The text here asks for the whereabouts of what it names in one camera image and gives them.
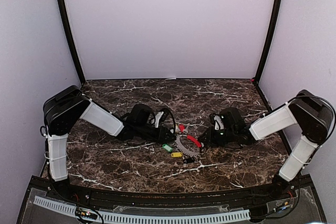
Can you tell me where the red key tag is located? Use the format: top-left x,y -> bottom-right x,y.
176,124 -> 188,134

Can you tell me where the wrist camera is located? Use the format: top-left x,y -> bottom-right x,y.
209,113 -> 225,131
150,108 -> 170,128

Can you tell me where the black white key tag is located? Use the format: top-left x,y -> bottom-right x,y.
183,157 -> 196,167

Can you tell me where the yellow key tag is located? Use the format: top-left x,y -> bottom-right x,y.
171,152 -> 183,158

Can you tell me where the left black frame post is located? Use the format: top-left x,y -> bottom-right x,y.
57,0 -> 86,85

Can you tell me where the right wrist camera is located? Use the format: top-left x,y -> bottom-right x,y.
209,113 -> 225,131

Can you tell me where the black front rail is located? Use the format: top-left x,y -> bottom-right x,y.
28,175 -> 317,209

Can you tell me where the large keyring with red grip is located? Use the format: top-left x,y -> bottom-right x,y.
175,135 -> 203,158

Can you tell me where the black frame post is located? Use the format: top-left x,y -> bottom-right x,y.
253,0 -> 281,86
57,0 -> 86,85

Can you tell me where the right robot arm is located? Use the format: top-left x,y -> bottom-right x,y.
198,90 -> 335,200

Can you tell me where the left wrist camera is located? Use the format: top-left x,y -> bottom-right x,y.
150,108 -> 170,128

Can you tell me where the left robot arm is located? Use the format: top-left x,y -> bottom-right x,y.
40,85 -> 176,201

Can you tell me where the white slotted cable duct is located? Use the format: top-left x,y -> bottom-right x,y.
33,196 -> 250,223

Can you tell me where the small circuit board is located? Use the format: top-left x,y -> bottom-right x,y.
75,207 -> 98,221

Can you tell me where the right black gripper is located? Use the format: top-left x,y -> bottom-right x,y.
198,126 -> 236,148

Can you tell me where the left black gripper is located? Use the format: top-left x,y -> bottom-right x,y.
135,124 -> 176,144

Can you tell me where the right black frame post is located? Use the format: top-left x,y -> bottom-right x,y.
253,0 -> 281,86

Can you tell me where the green key tag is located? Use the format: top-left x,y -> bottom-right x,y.
162,144 -> 172,152

